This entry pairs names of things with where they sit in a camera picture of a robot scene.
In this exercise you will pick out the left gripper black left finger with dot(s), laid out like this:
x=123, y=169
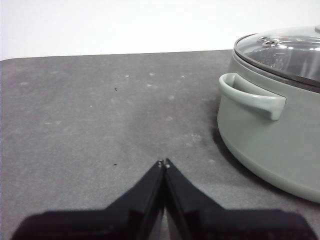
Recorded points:
x=120, y=222

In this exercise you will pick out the pale green electric steamer pot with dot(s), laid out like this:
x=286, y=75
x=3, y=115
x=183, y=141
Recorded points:
x=262, y=140

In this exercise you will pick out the glass lid with green knob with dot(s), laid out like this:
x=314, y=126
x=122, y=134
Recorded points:
x=282, y=57

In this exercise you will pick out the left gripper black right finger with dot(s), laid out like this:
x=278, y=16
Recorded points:
x=215, y=222

